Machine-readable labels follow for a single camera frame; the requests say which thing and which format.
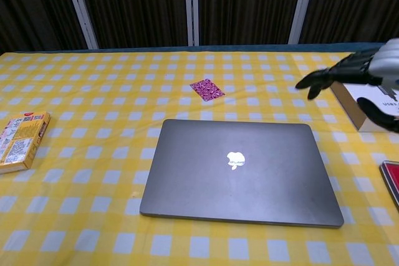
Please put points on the red and black flat case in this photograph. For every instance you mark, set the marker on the red and black flat case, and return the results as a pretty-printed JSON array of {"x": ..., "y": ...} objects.
[{"x": 392, "y": 178}]

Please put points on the white metal frame post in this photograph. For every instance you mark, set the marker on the white metal frame post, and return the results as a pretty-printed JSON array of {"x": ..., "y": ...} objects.
[
  {"x": 191, "y": 4},
  {"x": 300, "y": 4},
  {"x": 81, "y": 7}
]

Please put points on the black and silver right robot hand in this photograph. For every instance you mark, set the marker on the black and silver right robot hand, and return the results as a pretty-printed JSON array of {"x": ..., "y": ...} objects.
[{"x": 355, "y": 66}]

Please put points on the grey laptop computer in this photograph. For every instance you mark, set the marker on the grey laptop computer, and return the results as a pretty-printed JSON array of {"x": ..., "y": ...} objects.
[{"x": 237, "y": 175}]

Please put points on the white and brown product box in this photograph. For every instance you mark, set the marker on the white and brown product box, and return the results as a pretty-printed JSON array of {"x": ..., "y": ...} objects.
[{"x": 352, "y": 104}]

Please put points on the yellow checkered tablecloth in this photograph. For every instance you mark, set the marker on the yellow checkered tablecloth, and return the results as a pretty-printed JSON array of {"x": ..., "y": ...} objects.
[{"x": 78, "y": 203}]

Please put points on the pink patterned card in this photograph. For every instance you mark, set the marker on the pink patterned card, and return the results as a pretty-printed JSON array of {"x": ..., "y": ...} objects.
[{"x": 207, "y": 89}]

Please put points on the yellow printed carton box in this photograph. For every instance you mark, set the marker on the yellow printed carton box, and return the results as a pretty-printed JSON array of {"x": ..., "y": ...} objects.
[{"x": 18, "y": 141}]

